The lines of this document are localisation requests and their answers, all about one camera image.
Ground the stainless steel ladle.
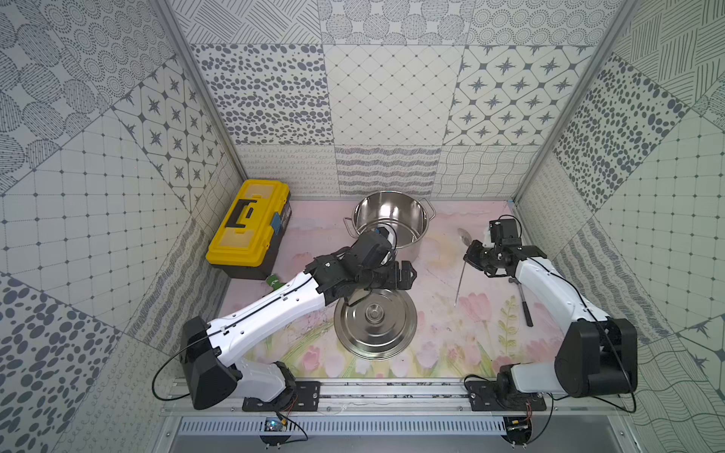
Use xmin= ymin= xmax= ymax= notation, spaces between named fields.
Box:
xmin=454 ymin=228 xmax=472 ymax=305

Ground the stainless steel pot lid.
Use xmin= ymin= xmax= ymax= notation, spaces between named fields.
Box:
xmin=333 ymin=289 xmax=417 ymax=361

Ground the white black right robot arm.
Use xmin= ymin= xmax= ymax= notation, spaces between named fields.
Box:
xmin=464 ymin=214 xmax=637 ymax=398

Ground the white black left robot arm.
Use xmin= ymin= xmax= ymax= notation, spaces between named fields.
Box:
xmin=179 ymin=231 xmax=417 ymax=411

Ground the floral pink table mat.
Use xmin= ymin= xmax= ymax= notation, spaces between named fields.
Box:
xmin=245 ymin=201 xmax=564 ymax=379

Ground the green tool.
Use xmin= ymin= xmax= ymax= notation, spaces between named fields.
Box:
xmin=265 ymin=275 xmax=285 ymax=291

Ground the yellow black toolbox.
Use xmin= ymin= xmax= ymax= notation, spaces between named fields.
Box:
xmin=206 ymin=179 xmax=292 ymax=280

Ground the right small circuit board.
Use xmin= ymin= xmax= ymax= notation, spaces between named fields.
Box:
xmin=502 ymin=417 xmax=532 ymax=445

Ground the small circuit board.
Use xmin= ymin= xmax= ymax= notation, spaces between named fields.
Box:
xmin=502 ymin=417 xmax=532 ymax=445
xmin=264 ymin=417 xmax=287 ymax=432

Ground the left small circuit board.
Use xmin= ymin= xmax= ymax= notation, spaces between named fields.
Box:
xmin=264 ymin=417 xmax=287 ymax=432

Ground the aluminium mounting rail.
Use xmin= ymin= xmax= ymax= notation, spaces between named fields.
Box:
xmin=160 ymin=377 xmax=624 ymax=417

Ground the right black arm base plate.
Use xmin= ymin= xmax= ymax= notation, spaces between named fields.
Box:
xmin=464 ymin=379 xmax=548 ymax=413

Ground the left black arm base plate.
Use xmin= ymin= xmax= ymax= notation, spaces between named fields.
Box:
xmin=243 ymin=381 xmax=321 ymax=413

